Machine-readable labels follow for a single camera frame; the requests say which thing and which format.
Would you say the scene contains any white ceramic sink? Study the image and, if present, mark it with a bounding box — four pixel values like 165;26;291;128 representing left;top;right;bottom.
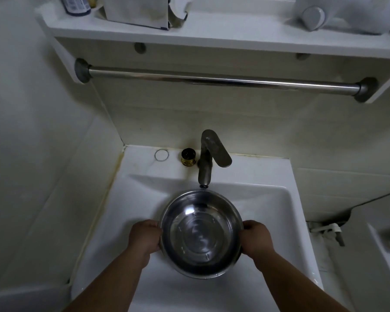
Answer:
70;145;324;312

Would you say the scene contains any white paper box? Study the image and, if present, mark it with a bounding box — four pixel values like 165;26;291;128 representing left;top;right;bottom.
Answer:
97;0;190;31

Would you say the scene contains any person's left forearm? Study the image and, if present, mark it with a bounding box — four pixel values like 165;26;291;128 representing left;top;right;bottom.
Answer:
63;245;151;312

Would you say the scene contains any white wall shelf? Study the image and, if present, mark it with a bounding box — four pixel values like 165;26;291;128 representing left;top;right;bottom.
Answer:
34;0;390;104

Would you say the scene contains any white plastic pipe fitting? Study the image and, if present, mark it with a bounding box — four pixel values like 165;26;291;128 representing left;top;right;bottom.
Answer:
307;221;346;247

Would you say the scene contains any white hair dryer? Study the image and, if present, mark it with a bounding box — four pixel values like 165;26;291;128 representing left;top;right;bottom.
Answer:
293;0;390;35

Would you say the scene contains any small gold and black cap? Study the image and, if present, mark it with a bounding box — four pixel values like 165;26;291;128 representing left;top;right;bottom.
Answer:
181;148;196;167

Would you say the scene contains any person's right hand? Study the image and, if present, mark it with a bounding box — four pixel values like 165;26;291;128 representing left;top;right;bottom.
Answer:
239;220;275;259

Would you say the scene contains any steel towel bar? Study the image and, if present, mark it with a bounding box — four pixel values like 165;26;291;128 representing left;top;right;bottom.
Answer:
74;58;379;103

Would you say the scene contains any person's right forearm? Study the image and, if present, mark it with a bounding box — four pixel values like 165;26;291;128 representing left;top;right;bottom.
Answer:
251;248;350;312

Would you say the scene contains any grey metal faucet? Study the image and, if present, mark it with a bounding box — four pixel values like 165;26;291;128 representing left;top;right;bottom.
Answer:
198;129;232;189

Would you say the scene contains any stainless steel bowl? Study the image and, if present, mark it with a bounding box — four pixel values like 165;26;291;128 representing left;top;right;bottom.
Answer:
159;189;244;279

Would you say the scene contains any person's left hand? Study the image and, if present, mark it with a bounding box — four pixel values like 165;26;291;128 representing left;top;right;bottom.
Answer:
128;219;164;256

